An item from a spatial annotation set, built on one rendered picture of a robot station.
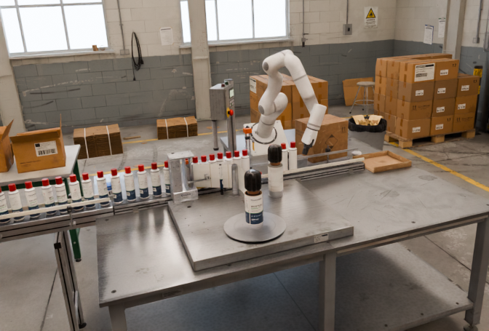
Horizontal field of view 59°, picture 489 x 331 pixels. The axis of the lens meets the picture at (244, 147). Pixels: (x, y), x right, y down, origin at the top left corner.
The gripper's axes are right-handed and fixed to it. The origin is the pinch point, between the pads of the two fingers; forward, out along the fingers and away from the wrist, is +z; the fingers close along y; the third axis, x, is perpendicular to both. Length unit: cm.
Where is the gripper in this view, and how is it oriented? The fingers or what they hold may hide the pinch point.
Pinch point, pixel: (305, 151)
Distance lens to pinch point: 283.8
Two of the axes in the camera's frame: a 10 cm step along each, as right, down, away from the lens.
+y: 3.3, 2.7, -9.1
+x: 9.0, 2.0, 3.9
